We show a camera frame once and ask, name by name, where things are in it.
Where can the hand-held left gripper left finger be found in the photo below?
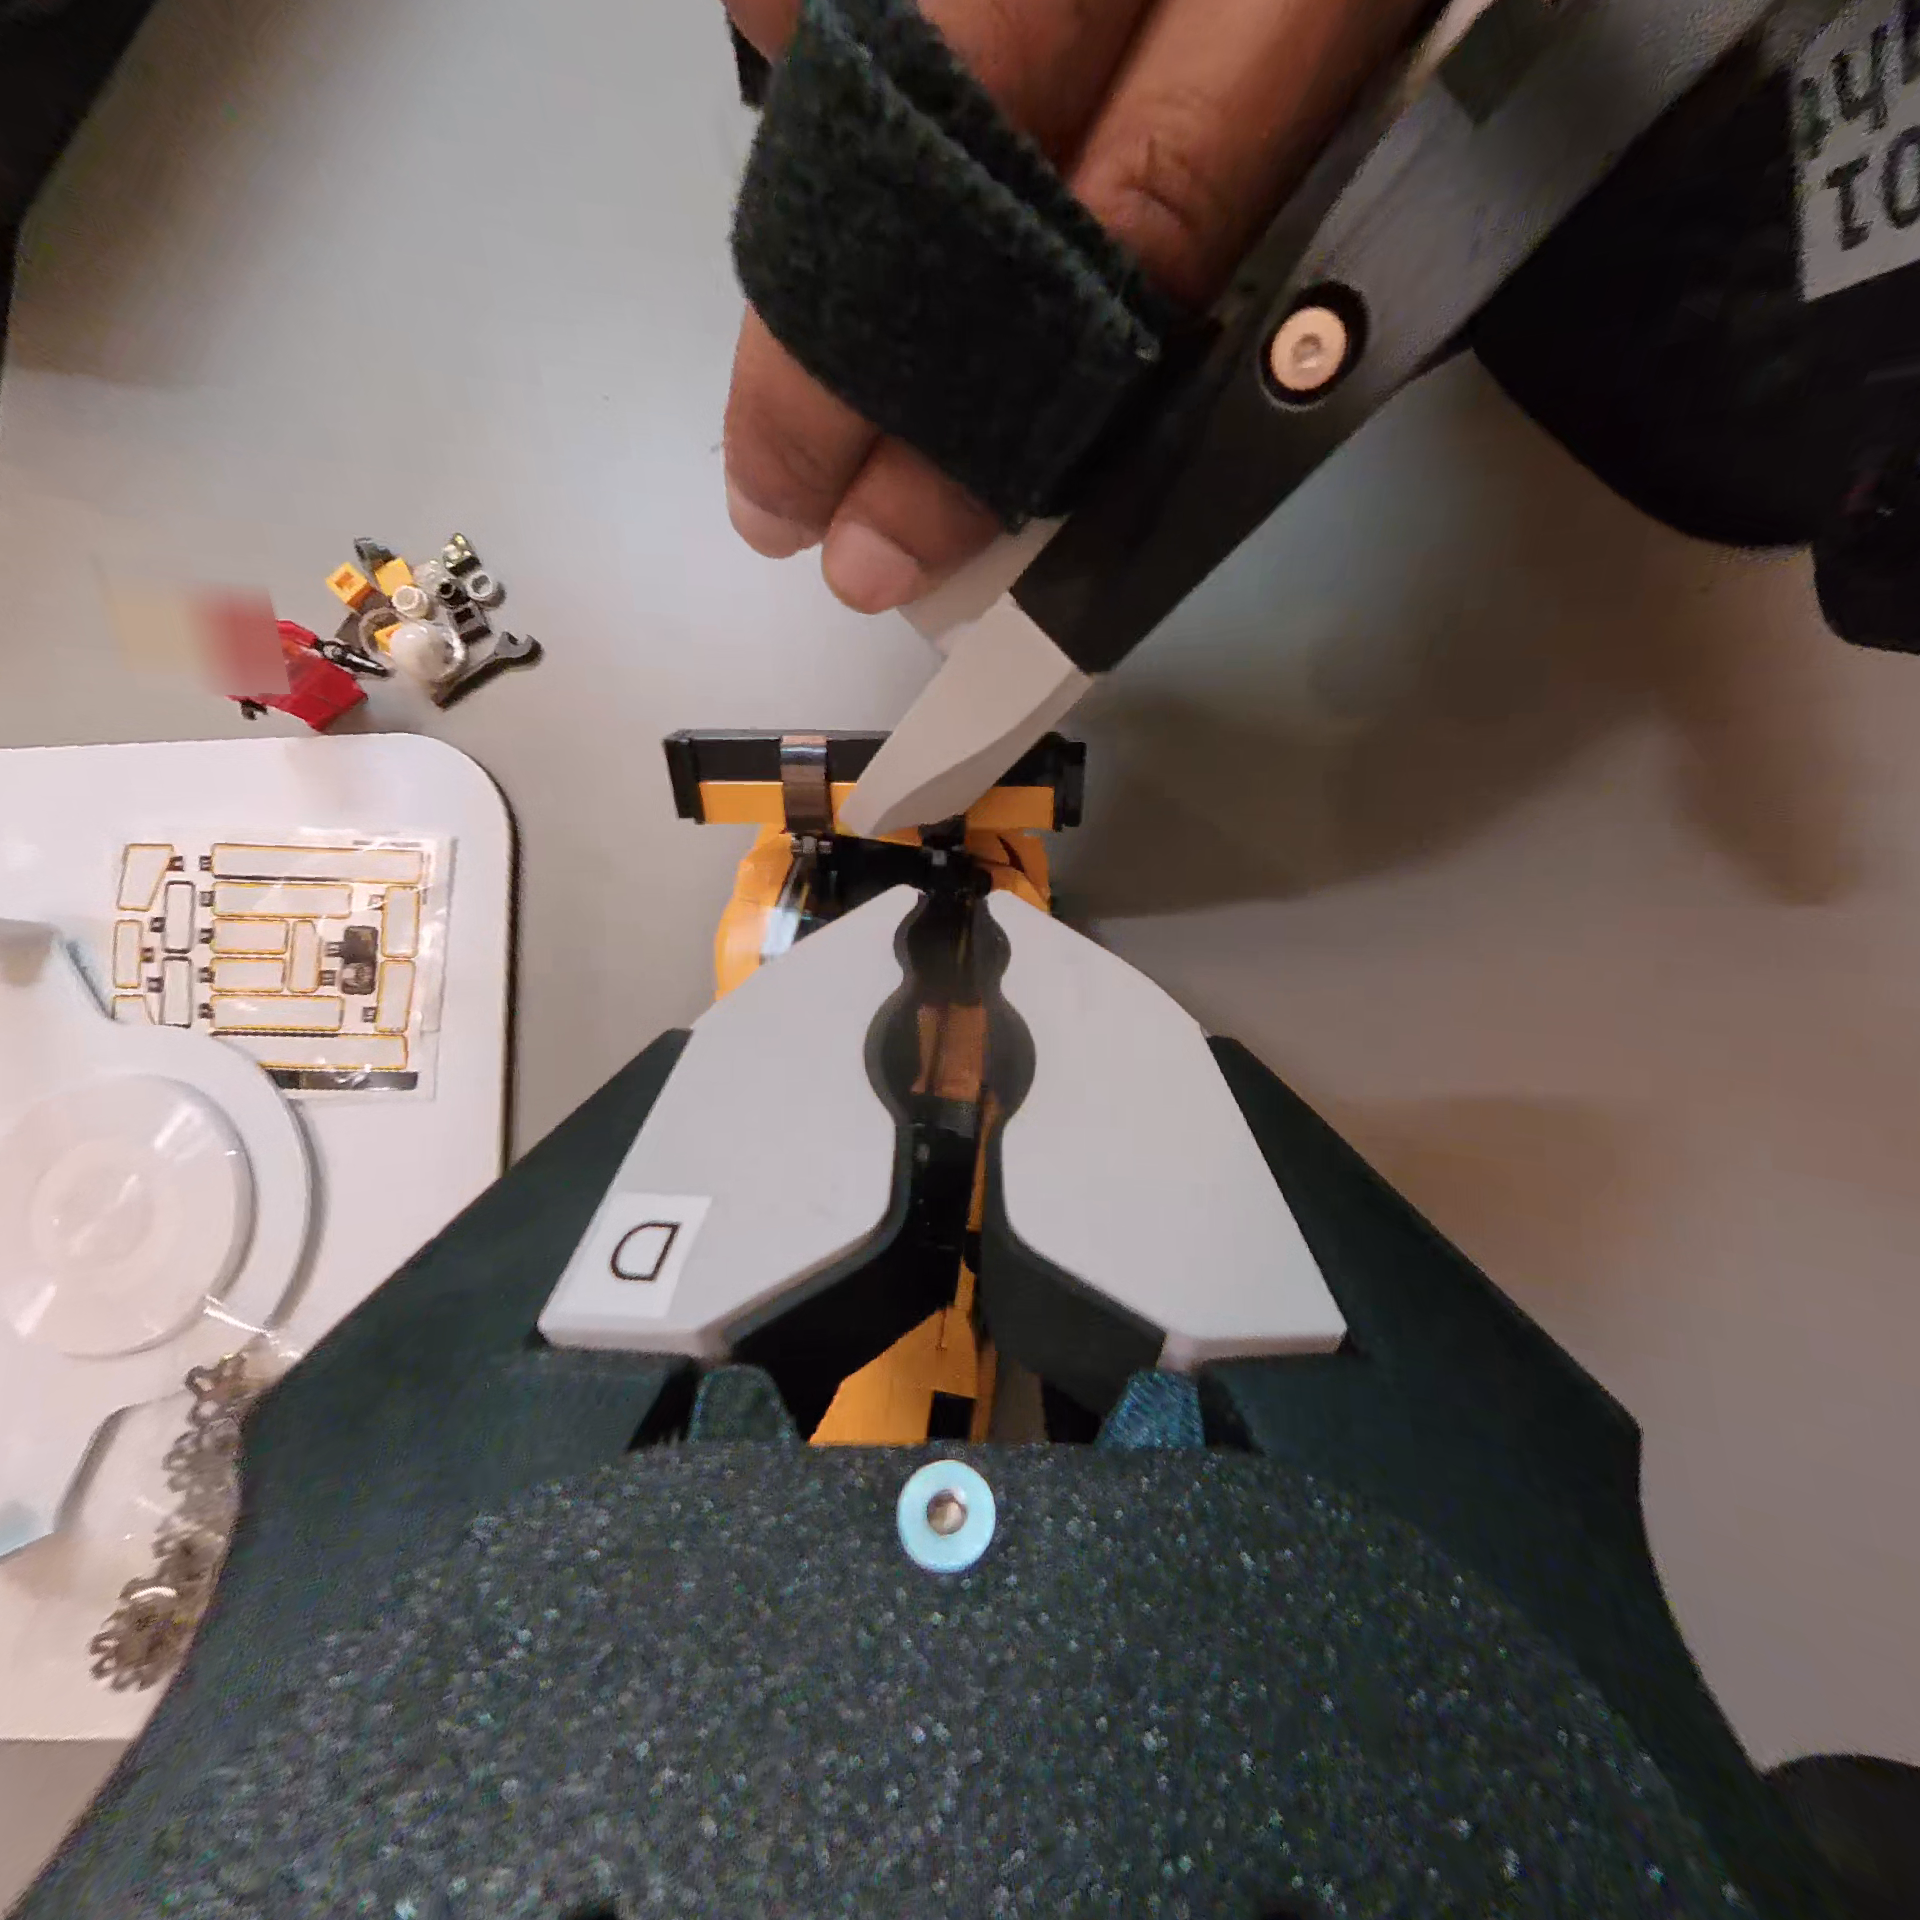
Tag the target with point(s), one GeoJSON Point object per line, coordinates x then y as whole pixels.
{"type": "Point", "coordinates": [750, 1156]}

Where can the white book stand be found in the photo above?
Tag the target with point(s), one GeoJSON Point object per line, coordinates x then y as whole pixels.
{"type": "Point", "coordinates": [452, 797]}

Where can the white lego helmet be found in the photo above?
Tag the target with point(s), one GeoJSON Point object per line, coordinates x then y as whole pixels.
{"type": "Point", "coordinates": [422, 658]}

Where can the plastic bag of lego parts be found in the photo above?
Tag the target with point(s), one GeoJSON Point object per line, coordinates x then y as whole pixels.
{"type": "Point", "coordinates": [196, 1470]}

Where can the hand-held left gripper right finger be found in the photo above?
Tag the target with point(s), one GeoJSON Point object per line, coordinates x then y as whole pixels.
{"type": "Point", "coordinates": [1155, 1171]}

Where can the lego sticker sheet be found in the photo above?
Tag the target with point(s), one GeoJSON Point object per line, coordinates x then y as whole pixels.
{"type": "Point", "coordinates": [300, 901]}

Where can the yellow lego car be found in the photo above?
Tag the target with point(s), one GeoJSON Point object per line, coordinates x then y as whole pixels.
{"type": "Point", "coordinates": [744, 931]}

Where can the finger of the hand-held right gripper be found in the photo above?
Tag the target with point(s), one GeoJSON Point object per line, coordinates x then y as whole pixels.
{"type": "Point", "coordinates": [990, 706]}

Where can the small orange lego piece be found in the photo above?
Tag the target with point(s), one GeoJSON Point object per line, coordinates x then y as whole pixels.
{"type": "Point", "coordinates": [393, 573]}

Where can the person's right hand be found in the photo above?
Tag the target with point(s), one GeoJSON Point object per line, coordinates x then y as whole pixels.
{"type": "Point", "coordinates": [1201, 119]}

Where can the yellow black lego spoiler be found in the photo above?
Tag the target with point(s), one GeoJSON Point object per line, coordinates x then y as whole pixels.
{"type": "Point", "coordinates": [734, 804]}

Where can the red lego minifigure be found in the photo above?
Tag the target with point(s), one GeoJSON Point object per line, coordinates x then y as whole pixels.
{"type": "Point", "coordinates": [323, 694]}

